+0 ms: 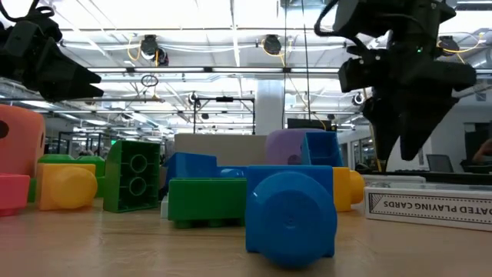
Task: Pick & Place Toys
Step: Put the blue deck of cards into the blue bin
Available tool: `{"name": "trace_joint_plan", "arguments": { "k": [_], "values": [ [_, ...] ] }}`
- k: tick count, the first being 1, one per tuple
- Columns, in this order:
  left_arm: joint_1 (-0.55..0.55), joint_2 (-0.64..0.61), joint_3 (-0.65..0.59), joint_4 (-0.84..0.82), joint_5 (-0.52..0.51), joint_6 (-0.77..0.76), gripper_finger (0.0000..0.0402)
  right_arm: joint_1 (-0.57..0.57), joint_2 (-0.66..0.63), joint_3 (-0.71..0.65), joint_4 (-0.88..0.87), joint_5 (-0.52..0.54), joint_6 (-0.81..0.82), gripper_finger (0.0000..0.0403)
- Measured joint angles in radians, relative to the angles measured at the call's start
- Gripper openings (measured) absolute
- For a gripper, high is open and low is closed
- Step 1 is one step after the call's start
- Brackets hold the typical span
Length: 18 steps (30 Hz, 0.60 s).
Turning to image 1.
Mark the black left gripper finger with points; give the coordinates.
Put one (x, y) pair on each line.
(71, 69)
(69, 93)

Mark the black metal rig frame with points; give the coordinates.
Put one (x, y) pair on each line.
(225, 99)

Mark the grey office chair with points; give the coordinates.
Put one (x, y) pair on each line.
(440, 163)

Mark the large blue stepped brick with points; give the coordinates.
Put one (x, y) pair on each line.
(230, 172)

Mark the light grey plastic bin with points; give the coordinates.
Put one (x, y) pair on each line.
(219, 148)

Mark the orange foam die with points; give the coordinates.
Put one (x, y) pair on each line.
(23, 138)

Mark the long dark green brick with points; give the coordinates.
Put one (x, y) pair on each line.
(207, 198)

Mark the black cabinet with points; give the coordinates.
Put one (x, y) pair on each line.
(474, 134)

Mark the dark blue hollow brick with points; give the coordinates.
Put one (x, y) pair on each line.
(190, 165)

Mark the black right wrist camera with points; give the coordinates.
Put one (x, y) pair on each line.
(355, 75)

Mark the dark green two-hole brick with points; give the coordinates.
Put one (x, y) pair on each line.
(115, 181)

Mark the black background monitor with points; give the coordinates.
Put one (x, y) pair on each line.
(303, 123)

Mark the green two-stud brick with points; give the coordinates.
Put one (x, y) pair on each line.
(57, 158)

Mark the white playing cards box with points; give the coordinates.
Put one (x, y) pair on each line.
(426, 207)

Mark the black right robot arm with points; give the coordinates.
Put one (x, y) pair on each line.
(384, 15)

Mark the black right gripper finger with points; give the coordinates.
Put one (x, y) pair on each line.
(384, 123)
(423, 119)

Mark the yellow single-stud brick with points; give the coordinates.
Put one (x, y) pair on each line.
(344, 188)
(65, 188)

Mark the purple foam die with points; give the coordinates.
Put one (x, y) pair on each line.
(282, 146)

